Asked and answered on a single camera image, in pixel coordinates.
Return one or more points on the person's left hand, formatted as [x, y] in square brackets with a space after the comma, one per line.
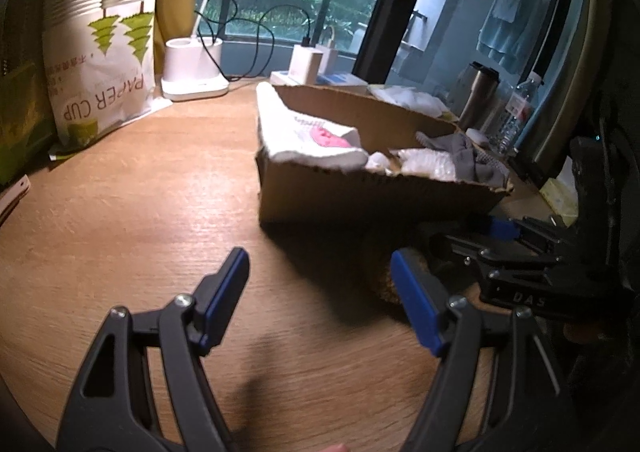
[336, 448]

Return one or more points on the black door frame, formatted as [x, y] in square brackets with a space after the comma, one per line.
[390, 7]

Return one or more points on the white desk lamp base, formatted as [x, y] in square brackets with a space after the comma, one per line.
[192, 67]

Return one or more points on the hanging teal towel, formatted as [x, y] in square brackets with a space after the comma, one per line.
[505, 32]

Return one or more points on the yellow tissue pack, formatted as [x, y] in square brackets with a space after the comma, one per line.
[557, 192]

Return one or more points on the steel thermos cup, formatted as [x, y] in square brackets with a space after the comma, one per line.
[477, 97]

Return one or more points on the cardboard box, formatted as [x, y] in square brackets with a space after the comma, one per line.
[350, 197]

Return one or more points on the clear water bottle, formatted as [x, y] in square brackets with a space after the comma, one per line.
[515, 117]

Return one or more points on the white earbud case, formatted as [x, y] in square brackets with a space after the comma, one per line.
[479, 136]

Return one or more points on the bag of paper cups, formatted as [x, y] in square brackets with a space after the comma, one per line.
[100, 82]

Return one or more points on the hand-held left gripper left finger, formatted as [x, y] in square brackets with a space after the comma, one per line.
[227, 292]

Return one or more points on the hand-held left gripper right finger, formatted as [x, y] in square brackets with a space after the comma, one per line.
[417, 302]

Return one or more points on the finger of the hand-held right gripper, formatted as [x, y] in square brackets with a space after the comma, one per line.
[500, 257]
[502, 228]

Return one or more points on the small white charger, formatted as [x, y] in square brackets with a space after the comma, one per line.
[327, 59]

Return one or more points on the bubble wrap bundle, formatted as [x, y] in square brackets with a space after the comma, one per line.
[425, 164]

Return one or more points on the small white folding tool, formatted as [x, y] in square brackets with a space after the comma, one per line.
[15, 197]

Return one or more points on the green plastic bag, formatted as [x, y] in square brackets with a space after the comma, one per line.
[20, 107]

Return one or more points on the white power strip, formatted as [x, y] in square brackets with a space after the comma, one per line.
[340, 79]

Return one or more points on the white cloth pack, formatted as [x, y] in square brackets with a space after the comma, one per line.
[410, 99]

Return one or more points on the grey black cloth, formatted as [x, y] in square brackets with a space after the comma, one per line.
[470, 157]

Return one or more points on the large white charger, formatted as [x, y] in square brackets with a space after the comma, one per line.
[304, 64]

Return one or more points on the white cloth pink print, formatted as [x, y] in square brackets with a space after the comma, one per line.
[300, 132]

